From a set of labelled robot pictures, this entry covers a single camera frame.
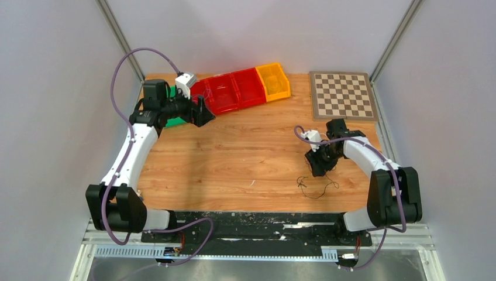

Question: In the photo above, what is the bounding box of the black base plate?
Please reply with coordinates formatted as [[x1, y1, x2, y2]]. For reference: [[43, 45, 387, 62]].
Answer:
[[141, 211, 372, 256]]

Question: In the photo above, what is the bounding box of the yellow plastic bin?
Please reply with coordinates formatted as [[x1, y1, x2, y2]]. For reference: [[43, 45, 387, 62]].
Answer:
[[255, 63, 291, 102]]

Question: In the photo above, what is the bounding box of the wooden chessboard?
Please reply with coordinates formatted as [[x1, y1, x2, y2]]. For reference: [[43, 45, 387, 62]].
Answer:
[[309, 71, 378, 122]]

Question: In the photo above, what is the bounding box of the right red plastic bin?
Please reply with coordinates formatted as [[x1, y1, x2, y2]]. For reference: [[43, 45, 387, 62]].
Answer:
[[232, 67, 267, 109]]

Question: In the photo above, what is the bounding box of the aluminium frame rail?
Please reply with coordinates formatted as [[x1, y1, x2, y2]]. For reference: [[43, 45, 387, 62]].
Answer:
[[70, 222, 446, 280]]

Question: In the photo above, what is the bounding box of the middle red plastic bin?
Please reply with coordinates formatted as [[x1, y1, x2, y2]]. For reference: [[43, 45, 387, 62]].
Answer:
[[206, 74, 240, 115]]

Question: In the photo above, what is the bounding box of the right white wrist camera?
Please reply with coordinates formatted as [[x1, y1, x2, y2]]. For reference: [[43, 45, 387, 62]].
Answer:
[[300, 130, 322, 152]]

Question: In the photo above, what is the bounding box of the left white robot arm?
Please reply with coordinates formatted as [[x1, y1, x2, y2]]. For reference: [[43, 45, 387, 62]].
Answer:
[[85, 73, 215, 242]]

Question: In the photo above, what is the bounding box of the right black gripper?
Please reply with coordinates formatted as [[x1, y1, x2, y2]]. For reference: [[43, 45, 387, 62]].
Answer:
[[304, 142, 342, 177]]

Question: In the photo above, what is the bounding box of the left red plastic bin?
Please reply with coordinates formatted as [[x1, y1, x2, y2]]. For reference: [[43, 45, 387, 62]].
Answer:
[[191, 80, 213, 112]]

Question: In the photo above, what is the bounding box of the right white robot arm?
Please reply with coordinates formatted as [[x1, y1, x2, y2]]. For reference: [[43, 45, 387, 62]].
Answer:
[[294, 119, 423, 245]]

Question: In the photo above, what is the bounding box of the red plastic bin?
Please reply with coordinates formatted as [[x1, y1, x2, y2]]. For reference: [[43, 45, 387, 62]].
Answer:
[[206, 74, 240, 115], [191, 80, 213, 112], [232, 67, 267, 109]]

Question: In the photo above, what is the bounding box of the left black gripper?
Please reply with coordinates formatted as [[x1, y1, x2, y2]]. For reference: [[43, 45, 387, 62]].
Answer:
[[160, 85, 215, 128]]

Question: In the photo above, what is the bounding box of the yellow wire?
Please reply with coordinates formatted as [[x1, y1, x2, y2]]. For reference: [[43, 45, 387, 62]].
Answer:
[[267, 76, 285, 94]]

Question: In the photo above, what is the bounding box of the green plastic bin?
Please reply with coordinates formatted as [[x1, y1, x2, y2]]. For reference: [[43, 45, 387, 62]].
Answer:
[[164, 85, 187, 128]]

